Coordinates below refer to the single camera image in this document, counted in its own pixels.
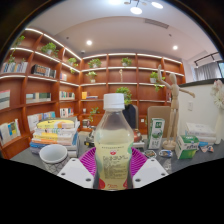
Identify clear yellow-green drink bottle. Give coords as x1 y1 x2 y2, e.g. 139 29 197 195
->
93 92 135 191

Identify wooden wall shelf unit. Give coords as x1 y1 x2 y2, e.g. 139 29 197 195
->
0 26 187 160

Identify pile of dark flat books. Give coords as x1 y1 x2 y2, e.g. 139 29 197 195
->
83 128 146 149

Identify dark office chair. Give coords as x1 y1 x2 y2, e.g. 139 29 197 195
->
122 104 138 130

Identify ceiling air vent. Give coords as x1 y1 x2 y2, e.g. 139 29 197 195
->
143 18 169 29

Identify stack of white books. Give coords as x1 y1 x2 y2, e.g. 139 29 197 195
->
184 122 218 145

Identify small green white box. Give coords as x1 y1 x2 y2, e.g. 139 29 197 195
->
174 134 200 160

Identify black ceiling track rail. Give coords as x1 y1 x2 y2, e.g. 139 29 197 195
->
194 51 221 67

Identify white patterned mug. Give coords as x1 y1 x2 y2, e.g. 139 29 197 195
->
39 143 70 175

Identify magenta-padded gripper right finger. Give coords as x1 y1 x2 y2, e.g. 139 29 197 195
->
126 147 169 190

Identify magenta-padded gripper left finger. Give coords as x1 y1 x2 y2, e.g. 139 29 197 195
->
57 147 98 190

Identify stack of colourful books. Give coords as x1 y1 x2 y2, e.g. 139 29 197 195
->
29 117 81 158

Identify tall green white carton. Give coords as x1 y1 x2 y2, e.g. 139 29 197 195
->
146 117 166 150

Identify window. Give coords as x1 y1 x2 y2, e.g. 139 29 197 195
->
218 60 224 79

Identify grey curtain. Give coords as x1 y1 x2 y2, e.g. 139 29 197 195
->
194 61 223 82

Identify tan chair back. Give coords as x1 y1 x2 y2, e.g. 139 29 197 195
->
146 105 172 134

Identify multi-bulb ceiling lamp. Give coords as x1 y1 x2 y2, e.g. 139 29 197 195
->
108 0 164 16

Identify wooden artist mannequin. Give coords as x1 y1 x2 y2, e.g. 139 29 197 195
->
156 64 197 151

